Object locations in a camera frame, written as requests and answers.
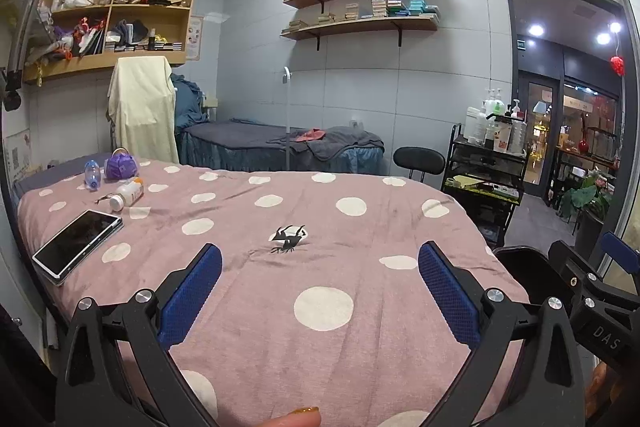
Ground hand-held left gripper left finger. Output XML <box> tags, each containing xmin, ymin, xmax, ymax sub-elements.
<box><xmin>55</xmin><ymin>243</ymin><xmax>223</xmax><ymax>427</ymax></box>

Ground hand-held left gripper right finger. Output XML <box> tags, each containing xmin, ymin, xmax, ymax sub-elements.
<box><xmin>418</xmin><ymin>241</ymin><xmax>586</xmax><ymax>427</ymax></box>

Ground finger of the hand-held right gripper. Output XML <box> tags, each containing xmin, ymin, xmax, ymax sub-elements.
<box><xmin>547</xmin><ymin>239</ymin><xmax>607</xmax><ymax>309</ymax></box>
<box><xmin>600</xmin><ymin>232</ymin><xmax>640</xmax><ymax>299</ymax></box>

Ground dark brown trash bin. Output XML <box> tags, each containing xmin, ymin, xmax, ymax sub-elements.
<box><xmin>492</xmin><ymin>245</ymin><xmax>556</xmax><ymax>303</ymax></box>

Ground person's right hand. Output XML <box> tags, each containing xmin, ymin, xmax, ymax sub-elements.
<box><xmin>585</xmin><ymin>366</ymin><xmax>618</xmax><ymax>413</ymax></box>

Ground person's left hand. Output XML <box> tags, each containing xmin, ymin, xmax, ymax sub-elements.
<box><xmin>257</xmin><ymin>407</ymin><xmax>322</xmax><ymax>427</ymax></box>

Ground potted green plant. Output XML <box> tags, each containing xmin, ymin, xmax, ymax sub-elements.
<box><xmin>557</xmin><ymin>172</ymin><xmax>613</xmax><ymax>253</ymax></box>

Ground yellow paper sheet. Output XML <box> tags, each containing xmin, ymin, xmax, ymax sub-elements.
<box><xmin>445</xmin><ymin>175</ymin><xmax>483</xmax><ymax>190</ymax></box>

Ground white pill bottle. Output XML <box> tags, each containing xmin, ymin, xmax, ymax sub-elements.
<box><xmin>109</xmin><ymin>179</ymin><xmax>145</xmax><ymax>212</ymax></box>

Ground tablet in clear case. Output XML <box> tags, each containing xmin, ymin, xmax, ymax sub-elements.
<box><xmin>32</xmin><ymin>209</ymin><xmax>123</xmax><ymax>285</ymax></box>

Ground pink polka dot blanket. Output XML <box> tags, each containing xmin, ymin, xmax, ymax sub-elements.
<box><xmin>17</xmin><ymin>157</ymin><xmax>533</xmax><ymax>427</ymax></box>

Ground black trolley cart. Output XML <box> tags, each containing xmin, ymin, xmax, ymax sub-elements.
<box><xmin>441</xmin><ymin>123</ymin><xmax>528</xmax><ymax>248</ymax></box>

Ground glass double door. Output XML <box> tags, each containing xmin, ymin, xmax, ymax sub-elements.
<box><xmin>520</xmin><ymin>74</ymin><xmax>558</xmax><ymax>198</ymax></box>

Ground black chair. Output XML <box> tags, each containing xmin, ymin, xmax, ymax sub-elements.
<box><xmin>393</xmin><ymin>147</ymin><xmax>446</xmax><ymax>182</ymax></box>

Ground large clear bottle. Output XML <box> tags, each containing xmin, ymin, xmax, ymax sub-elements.
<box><xmin>507</xmin><ymin>117</ymin><xmax>528</xmax><ymax>154</ymax></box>

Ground purple pouch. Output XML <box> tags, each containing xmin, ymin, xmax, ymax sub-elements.
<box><xmin>103</xmin><ymin>148</ymin><xmax>138</xmax><ymax>180</ymax></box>

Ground small blue bottle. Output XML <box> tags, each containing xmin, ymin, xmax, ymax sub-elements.
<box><xmin>83</xmin><ymin>160</ymin><xmax>102</xmax><ymax>192</ymax></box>

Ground grey massage bed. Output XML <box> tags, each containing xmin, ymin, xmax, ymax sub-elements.
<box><xmin>175</xmin><ymin>119</ymin><xmax>386</xmax><ymax>175</ymax></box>

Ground white plastic jar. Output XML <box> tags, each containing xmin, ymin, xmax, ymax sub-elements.
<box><xmin>465</xmin><ymin>107</ymin><xmax>487</xmax><ymax>144</ymax></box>

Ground grey towel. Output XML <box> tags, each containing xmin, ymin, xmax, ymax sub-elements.
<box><xmin>300</xmin><ymin>127</ymin><xmax>385</xmax><ymax>158</ymax></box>

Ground clear pump bottle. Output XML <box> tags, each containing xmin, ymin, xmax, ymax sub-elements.
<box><xmin>482</xmin><ymin>88</ymin><xmax>503</xmax><ymax>118</ymax></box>

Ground blue cloth pile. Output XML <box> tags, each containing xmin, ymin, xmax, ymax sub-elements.
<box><xmin>170</xmin><ymin>74</ymin><xmax>211</xmax><ymax>128</ymax></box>

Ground cream cloth draped chair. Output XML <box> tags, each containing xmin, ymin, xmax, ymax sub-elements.
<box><xmin>107</xmin><ymin>56</ymin><xmax>180</xmax><ymax>165</ymax></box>

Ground dark door frame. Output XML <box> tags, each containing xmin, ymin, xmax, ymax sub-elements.
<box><xmin>501</xmin><ymin>0</ymin><xmax>626</xmax><ymax>248</ymax></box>

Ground wall sticker sheet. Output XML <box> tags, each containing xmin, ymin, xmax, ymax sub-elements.
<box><xmin>2</xmin><ymin>132</ymin><xmax>31</xmax><ymax>182</ymax></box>

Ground wall poster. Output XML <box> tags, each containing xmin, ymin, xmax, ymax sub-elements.
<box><xmin>186</xmin><ymin>14</ymin><xmax>205</xmax><ymax>62</ymax></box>

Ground wooden wall cabinet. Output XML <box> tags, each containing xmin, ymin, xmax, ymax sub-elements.
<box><xmin>22</xmin><ymin>0</ymin><xmax>201</xmax><ymax>82</ymax></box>

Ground wall shelves with boxes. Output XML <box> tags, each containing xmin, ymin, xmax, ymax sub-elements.
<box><xmin>282</xmin><ymin>0</ymin><xmax>441</xmax><ymax>32</ymax></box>

